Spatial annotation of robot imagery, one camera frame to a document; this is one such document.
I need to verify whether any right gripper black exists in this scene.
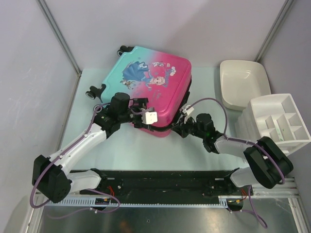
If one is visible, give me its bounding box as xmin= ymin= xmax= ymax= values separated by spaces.
xmin=171 ymin=114 xmax=205 ymax=139

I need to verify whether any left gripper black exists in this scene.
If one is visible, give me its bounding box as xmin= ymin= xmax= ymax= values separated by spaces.
xmin=120 ymin=99 xmax=152 ymax=129

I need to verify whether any pink and teal children's suitcase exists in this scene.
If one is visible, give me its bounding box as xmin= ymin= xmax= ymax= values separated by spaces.
xmin=86 ymin=46 xmax=192 ymax=137

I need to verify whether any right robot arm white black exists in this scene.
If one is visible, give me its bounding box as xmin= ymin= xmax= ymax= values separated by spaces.
xmin=172 ymin=114 xmax=294 ymax=195

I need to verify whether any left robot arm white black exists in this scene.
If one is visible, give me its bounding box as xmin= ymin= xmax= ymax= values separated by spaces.
xmin=31 ymin=92 xmax=148 ymax=203

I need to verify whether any cream plastic basin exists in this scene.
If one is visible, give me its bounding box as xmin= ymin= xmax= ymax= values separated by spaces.
xmin=220 ymin=60 xmax=271 ymax=111

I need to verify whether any aluminium extrusion crossbar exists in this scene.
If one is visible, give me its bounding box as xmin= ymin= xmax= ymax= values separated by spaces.
xmin=34 ymin=177 xmax=298 ymax=198

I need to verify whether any white divided organizer tray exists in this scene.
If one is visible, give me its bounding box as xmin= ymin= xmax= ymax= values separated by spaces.
xmin=245 ymin=94 xmax=311 ymax=156

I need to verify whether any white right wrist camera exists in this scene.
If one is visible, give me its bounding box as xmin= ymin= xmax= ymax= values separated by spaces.
xmin=180 ymin=105 xmax=194 ymax=117

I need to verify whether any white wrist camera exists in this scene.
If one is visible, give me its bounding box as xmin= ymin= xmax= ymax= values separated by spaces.
xmin=180 ymin=105 xmax=194 ymax=117
xmin=142 ymin=111 xmax=158 ymax=125

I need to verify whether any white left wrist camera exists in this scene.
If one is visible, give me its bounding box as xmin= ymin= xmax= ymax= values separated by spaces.
xmin=142 ymin=111 xmax=158 ymax=125

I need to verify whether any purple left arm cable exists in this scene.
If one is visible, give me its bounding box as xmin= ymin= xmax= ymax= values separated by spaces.
xmin=30 ymin=101 xmax=151 ymax=220

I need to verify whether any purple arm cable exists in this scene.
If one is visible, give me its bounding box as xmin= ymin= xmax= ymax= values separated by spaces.
xmin=30 ymin=101 xmax=151 ymax=220
xmin=187 ymin=97 xmax=286 ymax=230

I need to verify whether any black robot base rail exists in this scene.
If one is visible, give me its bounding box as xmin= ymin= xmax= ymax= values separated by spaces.
xmin=80 ymin=170 xmax=253 ymax=205

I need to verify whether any white slotted cable duct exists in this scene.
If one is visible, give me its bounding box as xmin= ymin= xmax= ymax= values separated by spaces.
xmin=46 ymin=195 xmax=242 ymax=208

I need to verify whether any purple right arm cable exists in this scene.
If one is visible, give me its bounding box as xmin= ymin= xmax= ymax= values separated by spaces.
xmin=187 ymin=97 xmax=286 ymax=230

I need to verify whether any left aluminium frame post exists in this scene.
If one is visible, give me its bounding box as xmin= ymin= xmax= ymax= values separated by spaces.
xmin=36 ymin=0 xmax=82 ymax=77

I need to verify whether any aluminium frame post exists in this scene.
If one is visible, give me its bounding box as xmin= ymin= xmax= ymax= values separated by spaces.
xmin=254 ymin=0 xmax=296 ymax=63
xmin=36 ymin=0 xmax=82 ymax=77

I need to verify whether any right aluminium frame post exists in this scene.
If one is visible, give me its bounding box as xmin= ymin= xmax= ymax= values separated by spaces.
xmin=254 ymin=0 xmax=296 ymax=63

